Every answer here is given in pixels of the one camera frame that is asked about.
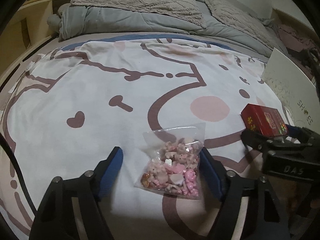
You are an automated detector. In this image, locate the right beige quilted blanket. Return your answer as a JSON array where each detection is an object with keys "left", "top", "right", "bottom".
[{"left": 204, "top": 0, "right": 277, "bottom": 49}]

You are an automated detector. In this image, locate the white cardboard box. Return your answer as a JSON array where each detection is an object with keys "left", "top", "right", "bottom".
[{"left": 261, "top": 48, "right": 319, "bottom": 133}]

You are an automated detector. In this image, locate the left beige quilted blanket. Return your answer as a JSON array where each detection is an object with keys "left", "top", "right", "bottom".
[{"left": 71, "top": 0, "right": 206, "bottom": 28}]

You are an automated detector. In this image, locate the black cable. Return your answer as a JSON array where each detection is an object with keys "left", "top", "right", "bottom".
[{"left": 0, "top": 132, "right": 38, "bottom": 213}]

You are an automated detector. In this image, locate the grey folded duvet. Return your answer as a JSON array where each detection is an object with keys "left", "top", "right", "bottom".
[{"left": 47, "top": 1, "right": 287, "bottom": 57}]

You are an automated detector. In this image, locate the beige quilted blanket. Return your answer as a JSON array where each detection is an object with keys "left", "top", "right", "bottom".
[
  {"left": 71, "top": 0, "right": 206, "bottom": 28},
  {"left": 204, "top": 0, "right": 277, "bottom": 49}
]

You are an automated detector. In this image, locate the red cigarette pack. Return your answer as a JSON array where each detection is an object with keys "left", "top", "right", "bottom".
[{"left": 240, "top": 103, "right": 288, "bottom": 137}]

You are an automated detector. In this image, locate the wooden side shelf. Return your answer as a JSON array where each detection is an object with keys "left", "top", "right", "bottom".
[{"left": 1, "top": 0, "right": 70, "bottom": 83}]

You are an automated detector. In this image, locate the bag of pink snacks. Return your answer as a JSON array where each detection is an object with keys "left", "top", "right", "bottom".
[{"left": 135, "top": 123, "right": 206, "bottom": 199}]

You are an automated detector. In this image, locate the cartoon bear blanket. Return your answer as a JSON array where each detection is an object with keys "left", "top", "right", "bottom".
[{"left": 1, "top": 35, "right": 283, "bottom": 239}]

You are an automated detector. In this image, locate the pink clothes pile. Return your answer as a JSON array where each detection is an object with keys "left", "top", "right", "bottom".
[{"left": 278, "top": 24, "right": 319, "bottom": 52}]

